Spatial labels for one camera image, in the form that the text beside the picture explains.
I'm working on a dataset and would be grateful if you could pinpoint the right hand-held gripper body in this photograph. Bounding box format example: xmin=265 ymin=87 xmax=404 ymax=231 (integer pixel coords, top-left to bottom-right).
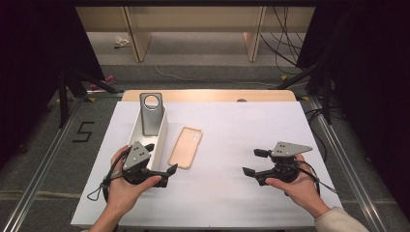
xmin=256 ymin=140 xmax=313 ymax=187

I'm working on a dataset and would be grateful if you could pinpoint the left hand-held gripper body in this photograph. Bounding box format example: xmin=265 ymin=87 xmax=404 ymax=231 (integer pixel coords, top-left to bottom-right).
xmin=121 ymin=140 xmax=169 ymax=189

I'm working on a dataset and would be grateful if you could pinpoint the white plastic container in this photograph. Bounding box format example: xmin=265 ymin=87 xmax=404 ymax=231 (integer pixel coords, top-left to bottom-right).
xmin=127 ymin=104 xmax=169 ymax=175

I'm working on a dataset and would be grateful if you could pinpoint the beige phone case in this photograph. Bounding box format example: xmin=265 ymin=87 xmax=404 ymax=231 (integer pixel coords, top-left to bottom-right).
xmin=167 ymin=126 xmax=204 ymax=171

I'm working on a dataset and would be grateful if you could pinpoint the person's right hand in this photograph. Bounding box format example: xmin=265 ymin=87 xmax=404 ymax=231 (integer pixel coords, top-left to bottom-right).
xmin=264 ymin=154 xmax=332 ymax=219

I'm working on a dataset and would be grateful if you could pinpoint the person's left hand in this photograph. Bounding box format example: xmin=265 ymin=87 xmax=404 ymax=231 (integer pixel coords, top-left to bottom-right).
xmin=106 ymin=145 xmax=162 ymax=208

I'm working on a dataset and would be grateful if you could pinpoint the white table mat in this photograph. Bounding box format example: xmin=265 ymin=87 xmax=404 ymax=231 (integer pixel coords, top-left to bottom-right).
xmin=70 ymin=101 xmax=343 ymax=227

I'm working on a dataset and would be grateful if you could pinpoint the pink object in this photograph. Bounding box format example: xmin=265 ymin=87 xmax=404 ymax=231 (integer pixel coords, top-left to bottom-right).
xmin=88 ymin=72 xmax=117 ymax=92

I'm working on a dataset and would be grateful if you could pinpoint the crumpled white paper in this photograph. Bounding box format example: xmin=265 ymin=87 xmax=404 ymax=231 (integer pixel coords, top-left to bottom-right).
xmin=113 ymin=35 xmax=131 ymax=49

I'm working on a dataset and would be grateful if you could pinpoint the black curtain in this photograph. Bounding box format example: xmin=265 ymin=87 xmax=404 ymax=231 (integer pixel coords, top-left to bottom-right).
xmin=296 ymin=0 xmax=410 ymax=212
xmin=0 ymin=0 xmax=104 ymax=162

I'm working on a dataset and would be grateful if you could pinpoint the light wooden desk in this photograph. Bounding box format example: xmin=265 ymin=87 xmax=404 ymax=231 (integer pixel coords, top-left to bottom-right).
xmin=75 ymin=6 xmax=316 ymax=63

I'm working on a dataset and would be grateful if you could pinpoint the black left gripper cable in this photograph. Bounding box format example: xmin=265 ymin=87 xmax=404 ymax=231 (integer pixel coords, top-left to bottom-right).
xmin=86 ymin=146 xmax=133 ymax=203

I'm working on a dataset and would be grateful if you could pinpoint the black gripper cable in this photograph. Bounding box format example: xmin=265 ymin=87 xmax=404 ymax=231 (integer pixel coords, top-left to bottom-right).
xmin=86 ymin=146 xmax=133 ymax=203
xmin=296 ymin=159 xmax=338 ymax=197

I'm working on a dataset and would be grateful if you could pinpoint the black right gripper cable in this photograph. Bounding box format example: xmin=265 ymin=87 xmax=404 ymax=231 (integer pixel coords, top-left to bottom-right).
xmin=296 ymin=159 xmax=338 ymax=197

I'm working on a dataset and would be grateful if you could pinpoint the aluminium floor rail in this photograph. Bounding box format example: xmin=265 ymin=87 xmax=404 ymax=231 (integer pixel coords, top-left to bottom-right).
xmin=304 ymin=96 xmax=385 ymax=232
xmin=0 ymin=93 xmax=89 ymax=232

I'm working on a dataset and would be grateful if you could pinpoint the bundle of black cables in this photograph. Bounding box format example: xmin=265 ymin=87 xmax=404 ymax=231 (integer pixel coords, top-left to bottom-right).
xmin=259 ymin=6 xmax=308 ymax=75

